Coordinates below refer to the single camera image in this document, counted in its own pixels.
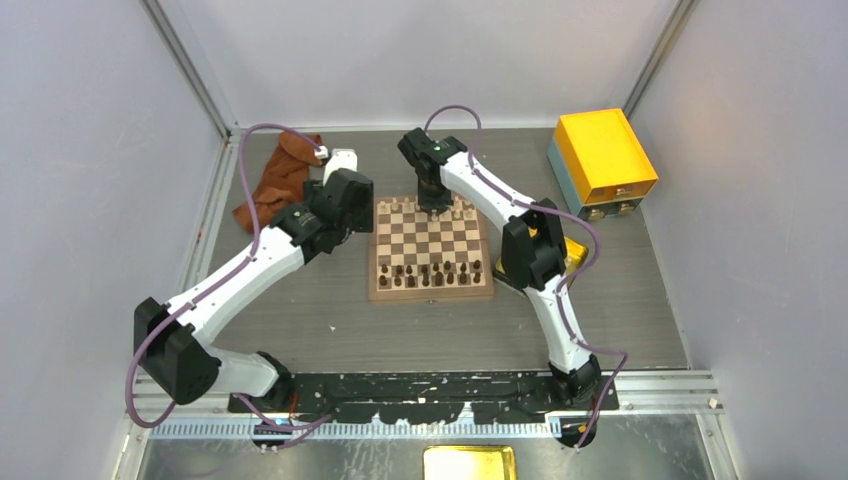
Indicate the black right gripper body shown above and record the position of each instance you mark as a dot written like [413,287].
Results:
[433,199]

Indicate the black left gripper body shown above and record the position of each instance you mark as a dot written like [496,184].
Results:
[360,222]

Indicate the gold metal tin tray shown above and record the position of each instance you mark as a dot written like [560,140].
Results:
[576,255]

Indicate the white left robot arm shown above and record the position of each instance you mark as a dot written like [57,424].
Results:
[177,336]

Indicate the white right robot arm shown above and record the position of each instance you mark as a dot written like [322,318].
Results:
[533,249]

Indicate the brown cloth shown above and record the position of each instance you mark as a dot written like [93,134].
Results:
[282,181]

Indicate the wooden chessboard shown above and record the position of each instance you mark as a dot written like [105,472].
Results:
[451,258]

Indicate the yellow drawer box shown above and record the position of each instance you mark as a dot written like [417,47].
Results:
[600,165]

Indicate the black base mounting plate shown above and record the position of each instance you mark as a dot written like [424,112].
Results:
[418,398]

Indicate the gold tin lid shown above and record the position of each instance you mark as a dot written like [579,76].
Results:
[473,462]

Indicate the aluminium front rail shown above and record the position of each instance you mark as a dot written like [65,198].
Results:
[643,393]

